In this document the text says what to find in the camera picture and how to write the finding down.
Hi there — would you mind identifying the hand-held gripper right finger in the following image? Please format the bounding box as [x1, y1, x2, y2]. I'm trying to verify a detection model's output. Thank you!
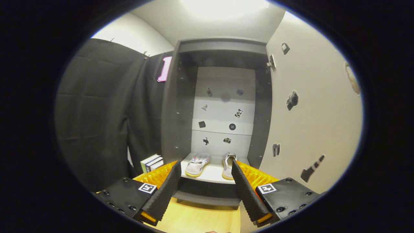
[231, 160, 327, 228]

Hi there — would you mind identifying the white shoe with red logo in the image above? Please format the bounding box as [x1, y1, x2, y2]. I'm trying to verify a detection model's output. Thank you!
[222, 153, 238, 180]

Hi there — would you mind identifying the dark blue book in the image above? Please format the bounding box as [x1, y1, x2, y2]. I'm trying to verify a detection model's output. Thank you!
[146, 157, 163, 172]

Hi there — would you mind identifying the white shoe with coloured stripes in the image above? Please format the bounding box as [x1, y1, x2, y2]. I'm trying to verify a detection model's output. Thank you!
[185, 153, 211, 177]

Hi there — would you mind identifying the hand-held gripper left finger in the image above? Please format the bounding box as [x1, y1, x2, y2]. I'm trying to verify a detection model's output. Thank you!
[93, 160, 182, 227]

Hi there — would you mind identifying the large ceiling light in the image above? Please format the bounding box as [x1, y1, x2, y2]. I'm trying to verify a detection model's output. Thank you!
[181, 0, 270, 18]

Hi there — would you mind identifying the green book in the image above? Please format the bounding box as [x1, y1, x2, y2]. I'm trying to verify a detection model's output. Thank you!
[140, 154, 160, 172]

